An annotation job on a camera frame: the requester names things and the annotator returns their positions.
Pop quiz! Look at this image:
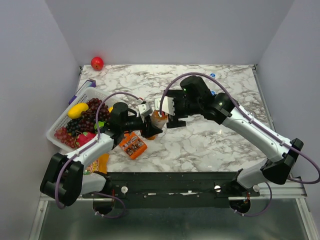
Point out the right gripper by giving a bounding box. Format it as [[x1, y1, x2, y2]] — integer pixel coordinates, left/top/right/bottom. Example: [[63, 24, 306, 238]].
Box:
[[164, 88, 202, 128]]

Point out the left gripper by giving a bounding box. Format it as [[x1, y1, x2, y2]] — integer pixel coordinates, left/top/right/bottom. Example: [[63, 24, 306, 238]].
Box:
[[121, 113, 163, 138]]

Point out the orange juice bottle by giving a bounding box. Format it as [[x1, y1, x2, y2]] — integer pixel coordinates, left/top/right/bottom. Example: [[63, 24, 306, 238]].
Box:
[[145, 110, 168, 140]]

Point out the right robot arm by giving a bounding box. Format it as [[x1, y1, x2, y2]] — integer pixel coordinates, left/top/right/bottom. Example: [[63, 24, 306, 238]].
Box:
[[158, 73, 304, 196]]

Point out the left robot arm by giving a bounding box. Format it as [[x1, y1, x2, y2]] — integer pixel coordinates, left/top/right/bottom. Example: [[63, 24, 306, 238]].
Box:
[[40, 102, 162, 209]]

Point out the orange snack box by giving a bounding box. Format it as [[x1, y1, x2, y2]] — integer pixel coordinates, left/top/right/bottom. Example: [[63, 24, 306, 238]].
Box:
[[119, 132, 148, 160]]

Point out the green toy fruit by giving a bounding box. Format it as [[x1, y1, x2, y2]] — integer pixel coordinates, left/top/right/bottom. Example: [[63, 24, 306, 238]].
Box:
[[94, 121, 106, 131]]

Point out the yellow snack bag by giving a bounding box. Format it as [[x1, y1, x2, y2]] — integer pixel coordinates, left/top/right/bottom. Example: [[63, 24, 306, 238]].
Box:
[[83, 153, 110, 175]]

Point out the dark purple grape bunch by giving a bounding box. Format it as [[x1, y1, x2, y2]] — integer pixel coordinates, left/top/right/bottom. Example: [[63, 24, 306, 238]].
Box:
[[80, 98, 111, 133]]

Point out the white plastic basket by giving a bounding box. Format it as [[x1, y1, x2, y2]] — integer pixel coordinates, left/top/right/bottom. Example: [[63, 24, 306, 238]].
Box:
[[46, 87, 110, 152]]

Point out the yellow mango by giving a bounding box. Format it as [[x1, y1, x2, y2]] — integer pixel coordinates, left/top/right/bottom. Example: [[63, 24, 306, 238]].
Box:
[[67, 102, 89, 119]]

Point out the purple white box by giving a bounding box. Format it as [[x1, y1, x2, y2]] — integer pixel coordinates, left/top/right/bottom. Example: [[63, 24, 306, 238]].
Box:
[[68, 78, 96, 105]]

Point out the black blue grape bunch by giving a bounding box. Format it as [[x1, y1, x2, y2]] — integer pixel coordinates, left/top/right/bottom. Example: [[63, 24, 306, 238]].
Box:
[[66, 118, 82, 134]]

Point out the red apple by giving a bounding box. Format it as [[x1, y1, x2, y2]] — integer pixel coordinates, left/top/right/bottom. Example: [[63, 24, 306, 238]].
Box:
[[90, 56, 104, 71]]

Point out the light red grape bunch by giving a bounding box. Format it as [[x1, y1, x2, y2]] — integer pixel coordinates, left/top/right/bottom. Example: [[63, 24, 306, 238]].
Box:
[[54, 127, 76, 149]]

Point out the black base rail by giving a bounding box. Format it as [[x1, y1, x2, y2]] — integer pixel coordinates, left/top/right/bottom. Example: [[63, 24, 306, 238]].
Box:
[[83, 171, 261, 210]]

